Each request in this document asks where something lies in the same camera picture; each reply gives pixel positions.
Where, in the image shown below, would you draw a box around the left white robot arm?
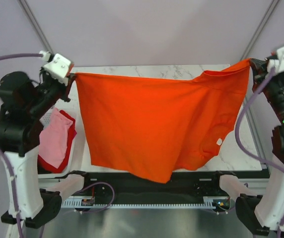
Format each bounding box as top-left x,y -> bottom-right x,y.
0,70 -> 92,229

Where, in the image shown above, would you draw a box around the white slotted cable duct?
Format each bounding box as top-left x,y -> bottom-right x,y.
62,196 -> 229,209

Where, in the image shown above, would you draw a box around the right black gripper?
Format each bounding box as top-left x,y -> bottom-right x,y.
252,57 -> 284,122

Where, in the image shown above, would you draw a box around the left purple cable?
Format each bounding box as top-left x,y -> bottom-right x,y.
0,52 -> 115,238

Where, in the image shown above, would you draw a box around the pink t-shirt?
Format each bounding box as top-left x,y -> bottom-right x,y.
39,108 -> 73,169

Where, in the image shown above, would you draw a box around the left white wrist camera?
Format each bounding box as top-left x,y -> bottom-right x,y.
39,51 -> 74,86

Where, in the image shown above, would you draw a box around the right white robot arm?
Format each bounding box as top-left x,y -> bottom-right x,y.
210,57 -> 284,238

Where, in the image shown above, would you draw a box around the red t-shirt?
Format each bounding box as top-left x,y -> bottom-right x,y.
37,110 -> 78,174

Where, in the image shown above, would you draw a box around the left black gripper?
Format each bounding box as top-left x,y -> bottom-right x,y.
29,63 -> 77,116

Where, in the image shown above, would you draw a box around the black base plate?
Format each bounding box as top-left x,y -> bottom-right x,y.
84,172 -> 227,199

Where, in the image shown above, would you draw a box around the aluminium frame rails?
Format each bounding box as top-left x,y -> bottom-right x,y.
239,96 -> 270,179

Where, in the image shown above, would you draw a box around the orange t-shirt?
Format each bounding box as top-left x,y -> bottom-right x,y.
76,59 -> 250,183

